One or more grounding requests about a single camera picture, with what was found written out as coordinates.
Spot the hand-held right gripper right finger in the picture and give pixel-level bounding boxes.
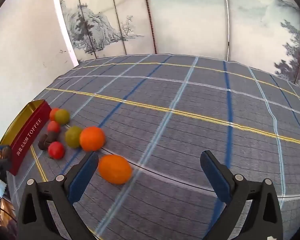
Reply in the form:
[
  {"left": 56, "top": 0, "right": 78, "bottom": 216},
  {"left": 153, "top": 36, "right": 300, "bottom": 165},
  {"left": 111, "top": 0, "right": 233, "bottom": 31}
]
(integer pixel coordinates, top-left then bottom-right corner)
[{"left": 200, "top": 150, "right": 283, "bottom": 240}]

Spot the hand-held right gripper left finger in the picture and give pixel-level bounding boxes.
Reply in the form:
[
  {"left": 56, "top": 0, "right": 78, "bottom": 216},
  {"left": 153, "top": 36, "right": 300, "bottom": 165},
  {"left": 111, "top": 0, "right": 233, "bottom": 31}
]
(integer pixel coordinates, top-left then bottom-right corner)
[{"left": 17, "top": 152, "right": 99, "bottom": 240}]

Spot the orange tangerine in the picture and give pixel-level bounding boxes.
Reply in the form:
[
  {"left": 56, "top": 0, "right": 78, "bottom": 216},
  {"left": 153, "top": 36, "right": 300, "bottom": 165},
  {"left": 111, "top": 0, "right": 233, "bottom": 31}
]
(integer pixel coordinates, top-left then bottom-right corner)
[
  {"left": 79, "top": 126, "right": 106, "bottom": 152},
  {"left": 98, "top": 154, "right": 133, "bottom": 185}
]

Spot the red and gold tin box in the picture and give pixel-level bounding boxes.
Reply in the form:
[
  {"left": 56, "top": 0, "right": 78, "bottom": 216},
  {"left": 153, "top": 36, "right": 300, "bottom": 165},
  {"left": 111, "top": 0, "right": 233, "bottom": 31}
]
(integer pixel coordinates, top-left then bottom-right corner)
[{"left": 0, "top": 99, "right": 52, "bottom": 176}]

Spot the red tomato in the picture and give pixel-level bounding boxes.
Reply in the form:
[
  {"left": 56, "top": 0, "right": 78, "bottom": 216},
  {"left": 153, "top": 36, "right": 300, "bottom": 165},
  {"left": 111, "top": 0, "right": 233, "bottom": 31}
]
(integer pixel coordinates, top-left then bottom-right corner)
[
  {"left": 47, "top": 121, "right": 61, "bottom": 133},
  {"left": 48, "top": 141, "right": 65, "bottom": 159}
]

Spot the green tomato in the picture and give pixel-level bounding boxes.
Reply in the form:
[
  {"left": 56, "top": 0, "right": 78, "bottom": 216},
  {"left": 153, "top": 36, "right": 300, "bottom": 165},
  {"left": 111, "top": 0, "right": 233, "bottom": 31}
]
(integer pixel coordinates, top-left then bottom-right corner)
[
  {"left": 54, "top": 109, "right": 70, "bottom": 125},
  {"left": 65, "top": 126, "right": 83, "bottom": 148}
]

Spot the grey plaid tablecloth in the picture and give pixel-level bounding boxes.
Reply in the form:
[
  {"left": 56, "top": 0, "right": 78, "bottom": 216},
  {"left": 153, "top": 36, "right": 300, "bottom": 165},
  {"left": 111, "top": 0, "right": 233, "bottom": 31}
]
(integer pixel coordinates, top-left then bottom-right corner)
[{"left": 6, "top": 53, "right": 300, "bottom": 240}]

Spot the landscape painted folding screen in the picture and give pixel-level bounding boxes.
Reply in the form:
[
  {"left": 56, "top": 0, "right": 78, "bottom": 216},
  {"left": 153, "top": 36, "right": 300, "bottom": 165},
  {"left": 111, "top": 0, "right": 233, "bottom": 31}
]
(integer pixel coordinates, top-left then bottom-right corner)
[{"left": 57, "top": 0, "right": 300, "bottom": 93}]

